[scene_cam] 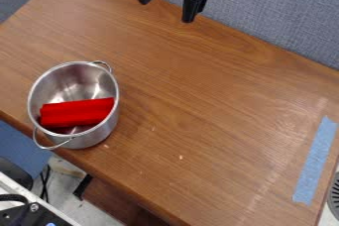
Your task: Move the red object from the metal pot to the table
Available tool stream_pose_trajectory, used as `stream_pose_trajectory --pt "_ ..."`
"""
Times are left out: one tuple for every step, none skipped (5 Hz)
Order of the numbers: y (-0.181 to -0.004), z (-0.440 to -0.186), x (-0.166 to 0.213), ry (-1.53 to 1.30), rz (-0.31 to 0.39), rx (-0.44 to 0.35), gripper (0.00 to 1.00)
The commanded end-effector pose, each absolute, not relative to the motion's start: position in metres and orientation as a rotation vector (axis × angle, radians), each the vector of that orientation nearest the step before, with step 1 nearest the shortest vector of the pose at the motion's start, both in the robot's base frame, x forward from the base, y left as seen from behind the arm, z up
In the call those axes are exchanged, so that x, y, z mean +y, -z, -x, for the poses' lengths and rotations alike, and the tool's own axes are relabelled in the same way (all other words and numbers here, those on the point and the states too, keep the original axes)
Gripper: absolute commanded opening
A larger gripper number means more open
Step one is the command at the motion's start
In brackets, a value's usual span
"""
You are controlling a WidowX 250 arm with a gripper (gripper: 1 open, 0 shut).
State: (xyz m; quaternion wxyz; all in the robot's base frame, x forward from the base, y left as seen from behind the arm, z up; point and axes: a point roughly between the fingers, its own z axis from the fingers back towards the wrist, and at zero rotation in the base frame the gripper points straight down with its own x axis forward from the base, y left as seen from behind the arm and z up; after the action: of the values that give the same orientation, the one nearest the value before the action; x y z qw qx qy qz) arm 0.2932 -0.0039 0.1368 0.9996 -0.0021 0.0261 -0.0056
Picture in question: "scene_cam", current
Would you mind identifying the stainless steel pot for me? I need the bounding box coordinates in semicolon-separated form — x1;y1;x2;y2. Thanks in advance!
28;60;119;151

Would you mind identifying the red block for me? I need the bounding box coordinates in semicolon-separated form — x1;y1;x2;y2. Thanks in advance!
40;97;115;129

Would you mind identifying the blue tape strip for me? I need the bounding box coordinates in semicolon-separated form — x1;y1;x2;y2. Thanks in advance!
292;116;339;206

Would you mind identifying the black table leg bracket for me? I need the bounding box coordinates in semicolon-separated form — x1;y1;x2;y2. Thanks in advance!
73;174;92;200

